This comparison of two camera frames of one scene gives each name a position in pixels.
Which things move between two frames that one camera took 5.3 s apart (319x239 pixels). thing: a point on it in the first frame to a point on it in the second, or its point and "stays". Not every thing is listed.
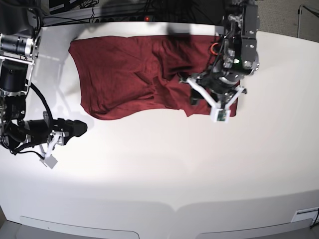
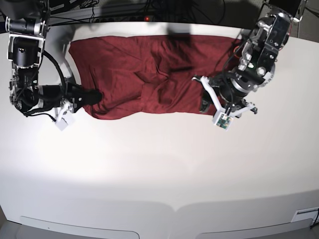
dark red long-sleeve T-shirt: x=124 y=76 stays
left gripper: x=61 y=131 to x=84 y=97
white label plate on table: x=304 y=214 stays
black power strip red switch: x=129 y=18 stays
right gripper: x=219 y=93 to x=227 y=94
